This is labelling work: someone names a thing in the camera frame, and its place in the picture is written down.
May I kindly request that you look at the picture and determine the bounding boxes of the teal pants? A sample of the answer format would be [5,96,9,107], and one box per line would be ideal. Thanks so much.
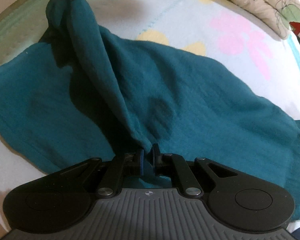
[0,0,300,220]

